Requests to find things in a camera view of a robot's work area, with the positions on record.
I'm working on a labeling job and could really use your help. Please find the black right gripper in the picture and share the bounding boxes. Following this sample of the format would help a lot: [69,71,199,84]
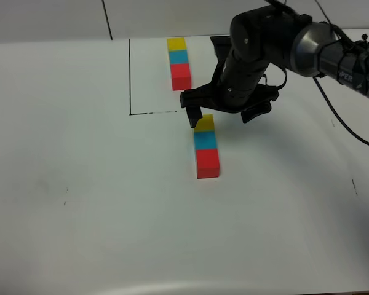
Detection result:
[180,49,279,128]

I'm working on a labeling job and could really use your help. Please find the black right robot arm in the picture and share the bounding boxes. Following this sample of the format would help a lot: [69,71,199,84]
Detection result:
[180,1,369,127]

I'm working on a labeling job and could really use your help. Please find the red template block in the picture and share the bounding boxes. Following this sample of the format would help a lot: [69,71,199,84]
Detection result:
[170,63,191,91]

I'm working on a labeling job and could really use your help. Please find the blue template block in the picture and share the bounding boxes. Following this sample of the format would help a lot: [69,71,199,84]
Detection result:
[169,50,189,65]

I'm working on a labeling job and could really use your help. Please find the yellow template block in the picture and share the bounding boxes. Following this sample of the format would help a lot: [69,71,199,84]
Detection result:
[167,37,187,52]

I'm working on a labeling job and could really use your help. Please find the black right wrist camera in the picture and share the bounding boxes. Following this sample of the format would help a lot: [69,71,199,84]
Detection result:
[210,36,231,64]

